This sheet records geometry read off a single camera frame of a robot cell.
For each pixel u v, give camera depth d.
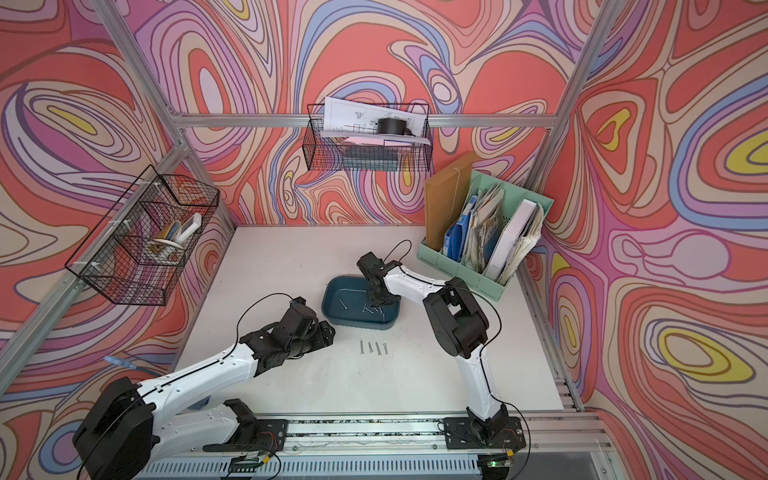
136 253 0.74
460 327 0.55
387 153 0.89
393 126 0.82
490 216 0.93
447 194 0.95
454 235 0.96
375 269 0.80
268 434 0.73
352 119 0.86
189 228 0.75
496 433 0.64
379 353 0.88
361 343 0.89
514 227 0.84
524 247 0.83
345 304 0.96
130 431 0.39
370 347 0.89
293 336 0.64
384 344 0.89
